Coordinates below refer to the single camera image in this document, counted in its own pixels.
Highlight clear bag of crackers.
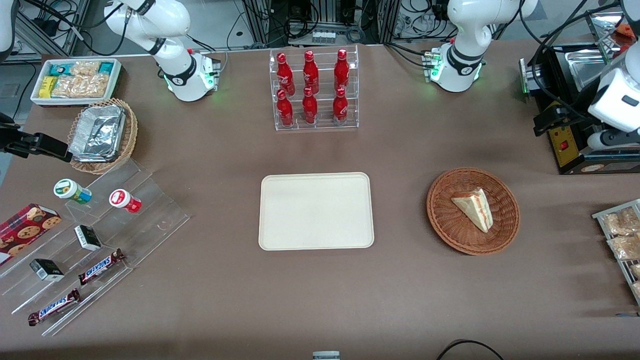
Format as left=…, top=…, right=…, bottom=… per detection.
left=601, top=207, right=640, bottom=236
left=607, top=234, right=640, bottom=261

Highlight red cookie box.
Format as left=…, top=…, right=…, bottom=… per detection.
left=0, top=203, right=63, bottom=267

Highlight small black carton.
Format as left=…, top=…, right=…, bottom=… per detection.
left=29, top=258, right=65, bottom=282
left=73, top=224, right=103, bottom=252

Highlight clear acrylic bottle rack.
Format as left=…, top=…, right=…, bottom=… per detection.
left=268, top=44, right=360, bottom=132

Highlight green lidded snack cup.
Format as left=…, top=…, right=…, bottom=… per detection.
left=53, top=178, right=93, bottom=205

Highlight black metal sealing machine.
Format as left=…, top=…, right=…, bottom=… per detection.
left=518, top=42, right=640, bottom=176

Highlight triangular sandwich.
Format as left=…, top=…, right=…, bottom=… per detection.
left=450, top=187, right=495, bottom=234

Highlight red lidded snack cup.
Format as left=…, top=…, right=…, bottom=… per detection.
left=108, top=188, right=143, bottom=214

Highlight red cola bottle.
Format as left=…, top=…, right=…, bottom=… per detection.
left=332, top=87, right=349, bottom=126
left=303, top=50, right=320, bottom=95
left=334, top=48, right=350, bottom=93
left=276, top=52, right=296, bottom=97
left=276, top=89, right=295, bottom=128
left=302, top=87, right=319, bottom=125

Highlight Snickers chocolate bar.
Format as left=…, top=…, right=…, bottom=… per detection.
left=78, top=248, right=126, bottom=286
left=27, top=288, right=82, bottom=327

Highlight brown round wicker basket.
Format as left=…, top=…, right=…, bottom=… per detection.
left=426, top=167, right=521, bottom=256

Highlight small clear cracker bag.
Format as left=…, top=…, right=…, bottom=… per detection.
left=70, top=60, right=101, bottom=77

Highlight cream rectangular plastic tray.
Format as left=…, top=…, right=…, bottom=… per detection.
left=258, top=172, right=375, bottom=251

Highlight white rectangular snack bin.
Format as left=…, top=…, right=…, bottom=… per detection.
left=29, top=58, right=124, bottom=108

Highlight clear acrylic stepped display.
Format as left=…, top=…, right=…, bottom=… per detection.
left=0, top=157, right=192, bottom=337

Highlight tan oval wicker basket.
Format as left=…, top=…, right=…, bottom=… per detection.
left=67, top=98, right=139, bottom=175

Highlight large clear cracker bag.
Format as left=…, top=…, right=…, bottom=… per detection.
left=51, top=74, right=110, bottom=99

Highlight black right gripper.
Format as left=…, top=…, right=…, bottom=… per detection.
left=0, top=113, right=72, bottom=163

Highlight black cable loop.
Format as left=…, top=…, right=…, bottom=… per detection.
left=435, top=338, right=506, bottom=360

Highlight stacked aluminium foil containers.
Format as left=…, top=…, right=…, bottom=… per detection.
left=68, top=104, right=127, bottom=163

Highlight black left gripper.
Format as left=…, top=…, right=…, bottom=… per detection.
left=532, top=105, right=594, bottom=137

